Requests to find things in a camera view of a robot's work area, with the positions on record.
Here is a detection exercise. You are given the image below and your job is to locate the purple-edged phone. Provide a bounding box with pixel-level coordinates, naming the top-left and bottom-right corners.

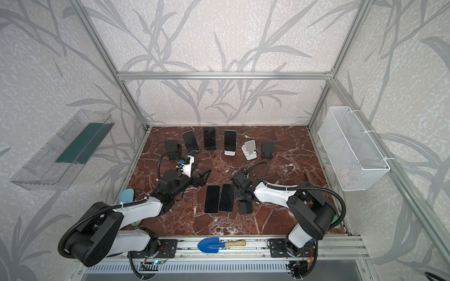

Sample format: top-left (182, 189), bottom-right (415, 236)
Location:
top-left (204, 186), bottom-right (220, 214)

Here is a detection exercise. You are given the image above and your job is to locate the dark phone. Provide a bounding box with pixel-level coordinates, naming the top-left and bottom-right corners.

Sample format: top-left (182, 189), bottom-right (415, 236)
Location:
top-left (237, 200), bottom-right (253, 215)

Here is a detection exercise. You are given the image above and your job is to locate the blue-edged phone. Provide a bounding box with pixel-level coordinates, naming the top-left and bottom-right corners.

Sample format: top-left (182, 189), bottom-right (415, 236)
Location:
top-left (219, 184), bottom-right (235, 213)

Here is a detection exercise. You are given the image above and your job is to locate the pink-edged phone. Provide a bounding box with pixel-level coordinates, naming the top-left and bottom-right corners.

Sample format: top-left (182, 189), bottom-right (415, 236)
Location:
top-left (182, 131), bottom-right (200, 155)

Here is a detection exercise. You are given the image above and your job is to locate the black folding stand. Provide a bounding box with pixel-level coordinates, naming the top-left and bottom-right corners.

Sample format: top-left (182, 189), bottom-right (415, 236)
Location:
top-left (165, 140), bottom-right (182, 161)
top-left (261, 142), bottom-right (274, 159)

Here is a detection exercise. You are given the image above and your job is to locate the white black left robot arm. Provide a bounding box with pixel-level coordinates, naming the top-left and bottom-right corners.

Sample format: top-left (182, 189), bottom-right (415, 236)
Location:
top-left (57, 170), bottom-right (211, 267)

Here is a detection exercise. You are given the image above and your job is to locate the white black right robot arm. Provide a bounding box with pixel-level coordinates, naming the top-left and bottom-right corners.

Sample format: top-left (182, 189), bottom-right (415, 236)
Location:
top-left (231, 170), bottom-right (341, 256)

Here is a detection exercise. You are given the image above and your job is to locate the white stand right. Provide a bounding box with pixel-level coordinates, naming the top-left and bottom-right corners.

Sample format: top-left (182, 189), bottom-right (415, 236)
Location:
top-left (241, 140), bottom-right (257, 161)

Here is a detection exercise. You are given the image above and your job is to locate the green sponge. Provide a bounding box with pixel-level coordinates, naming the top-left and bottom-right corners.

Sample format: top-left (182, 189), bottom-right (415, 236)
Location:
top-left (332, 216), bottom-right (341, 228)

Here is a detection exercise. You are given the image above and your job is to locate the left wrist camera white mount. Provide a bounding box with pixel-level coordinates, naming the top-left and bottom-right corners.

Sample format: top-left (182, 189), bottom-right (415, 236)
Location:
top-left (176, 155), bottom-right (195, 177)

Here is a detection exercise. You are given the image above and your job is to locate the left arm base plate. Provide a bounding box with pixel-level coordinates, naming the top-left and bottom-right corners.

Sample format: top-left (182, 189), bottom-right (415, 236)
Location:
top-left (128, 239), bottom-right (178, 259)

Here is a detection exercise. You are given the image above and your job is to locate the blue trowel wooden handle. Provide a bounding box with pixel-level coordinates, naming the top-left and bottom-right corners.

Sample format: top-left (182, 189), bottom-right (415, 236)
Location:
top-left (198, 237), bottom-right (246, 254)

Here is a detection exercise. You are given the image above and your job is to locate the aluminium front rail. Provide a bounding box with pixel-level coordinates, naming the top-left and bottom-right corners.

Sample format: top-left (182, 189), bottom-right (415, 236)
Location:
top-left (88, 231), bottom-right (369, 266)

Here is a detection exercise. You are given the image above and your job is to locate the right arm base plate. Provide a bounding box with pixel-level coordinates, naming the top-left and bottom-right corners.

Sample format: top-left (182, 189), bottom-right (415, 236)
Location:
top-left (267, 238), bottom-right (316, 259)

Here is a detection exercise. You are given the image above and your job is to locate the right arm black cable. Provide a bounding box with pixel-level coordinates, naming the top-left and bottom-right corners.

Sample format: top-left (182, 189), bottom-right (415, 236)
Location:
top-left (245, 160), bottom-right (347, 229)

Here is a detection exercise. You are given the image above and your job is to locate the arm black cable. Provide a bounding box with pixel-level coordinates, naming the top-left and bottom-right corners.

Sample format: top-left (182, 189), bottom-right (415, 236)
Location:
top-left (57, 150), bottom-right (187, 261)
top-left (245, 160), bottom-right (347, 229)

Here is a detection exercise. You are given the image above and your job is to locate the white wire mesh basket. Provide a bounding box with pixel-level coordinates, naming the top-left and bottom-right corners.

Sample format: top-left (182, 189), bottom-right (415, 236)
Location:
top-left (318, 106), bottom-right (390, 192)

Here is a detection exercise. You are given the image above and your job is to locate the clear plastic wall tray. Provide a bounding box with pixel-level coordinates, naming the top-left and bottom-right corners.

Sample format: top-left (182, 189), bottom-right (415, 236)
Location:
top-left (11, 110), bottom-right (115, 191)

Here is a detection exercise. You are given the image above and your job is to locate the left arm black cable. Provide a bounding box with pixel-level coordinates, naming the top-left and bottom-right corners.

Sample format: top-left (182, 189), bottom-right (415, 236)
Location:
top-left (57, 150), bottom-right (187, 261)

